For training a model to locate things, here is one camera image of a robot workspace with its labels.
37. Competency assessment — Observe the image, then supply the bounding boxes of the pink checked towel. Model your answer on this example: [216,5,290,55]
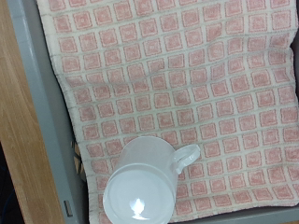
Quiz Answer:
[36,0,299,224]

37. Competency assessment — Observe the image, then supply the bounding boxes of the white mug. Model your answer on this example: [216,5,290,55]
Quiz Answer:
[102,135,202,224]

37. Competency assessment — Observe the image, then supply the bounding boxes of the grey plastic crate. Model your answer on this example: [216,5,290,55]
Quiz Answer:
[6,0,299,224]

